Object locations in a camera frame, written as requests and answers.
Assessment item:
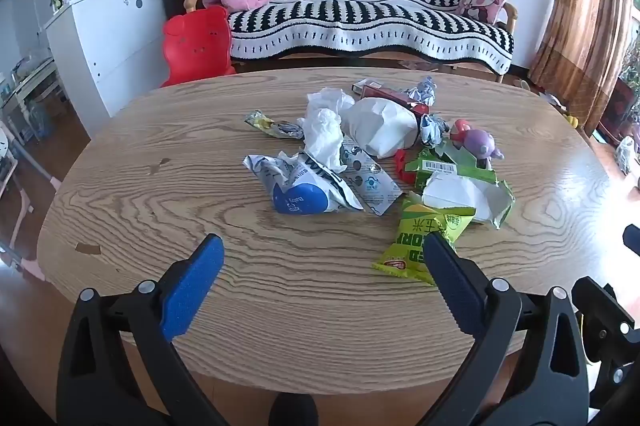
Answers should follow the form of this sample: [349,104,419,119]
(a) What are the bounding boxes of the brown curtain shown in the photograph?
[527,0,638,132]

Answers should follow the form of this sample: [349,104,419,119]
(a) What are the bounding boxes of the white blue wrapper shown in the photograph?
[242,151,365,214]

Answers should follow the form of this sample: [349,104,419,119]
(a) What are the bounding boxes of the silver blister pack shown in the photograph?
[340,143,403,217]

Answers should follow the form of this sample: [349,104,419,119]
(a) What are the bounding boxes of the translucent plastic bag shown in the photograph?
[297,87,357,173]

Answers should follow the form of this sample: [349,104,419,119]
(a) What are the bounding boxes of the pink cartoon cushion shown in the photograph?
[455,0,513,24]

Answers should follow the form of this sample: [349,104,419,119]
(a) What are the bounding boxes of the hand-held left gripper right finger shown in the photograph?
[422,231,591,426]

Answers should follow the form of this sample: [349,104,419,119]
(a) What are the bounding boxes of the white paper bag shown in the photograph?
[341,96,421,159]

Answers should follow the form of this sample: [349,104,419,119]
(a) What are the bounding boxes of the red cigarette box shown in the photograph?
[360,84,431,116]

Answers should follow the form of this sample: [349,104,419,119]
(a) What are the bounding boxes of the green potted plant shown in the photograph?
[620,0,640,107]

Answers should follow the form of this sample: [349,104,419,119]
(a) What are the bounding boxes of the torn green carton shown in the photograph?
[404,141,516,231]

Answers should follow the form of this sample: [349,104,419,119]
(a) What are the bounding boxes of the yellow green snack packet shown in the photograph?
[371,191,477,286]

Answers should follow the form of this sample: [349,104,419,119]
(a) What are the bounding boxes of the silver foil wrapper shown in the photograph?
[407,76,438,104]
[419,113,449,149]

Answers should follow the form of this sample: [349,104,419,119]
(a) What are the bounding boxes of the white side table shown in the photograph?
[0,56,71,142]

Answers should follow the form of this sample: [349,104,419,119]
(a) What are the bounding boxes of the white cabinet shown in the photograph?
[44,0,173,119]

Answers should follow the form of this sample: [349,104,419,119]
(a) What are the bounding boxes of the small yellow silver wrapper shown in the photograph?
[244,109,306,141]

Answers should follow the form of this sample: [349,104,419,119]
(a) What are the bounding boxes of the white plastic bag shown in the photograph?
[615,136,636,174]

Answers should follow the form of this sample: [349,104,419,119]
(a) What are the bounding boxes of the wooden sofa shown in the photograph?
[182,0,521,83]

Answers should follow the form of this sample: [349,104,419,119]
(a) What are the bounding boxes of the red plastic piece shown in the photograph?
[394,147,417,183]

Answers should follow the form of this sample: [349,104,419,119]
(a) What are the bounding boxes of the red plastic chair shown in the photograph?
[160,5,237,88]

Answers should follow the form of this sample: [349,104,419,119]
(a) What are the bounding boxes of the purple toy figure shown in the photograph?
[462,129,505,168]

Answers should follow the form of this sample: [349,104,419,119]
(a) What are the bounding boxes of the pink legged chair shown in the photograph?
[0,126,63,279]

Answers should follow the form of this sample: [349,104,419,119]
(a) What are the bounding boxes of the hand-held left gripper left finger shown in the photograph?
[56,233,231,426]

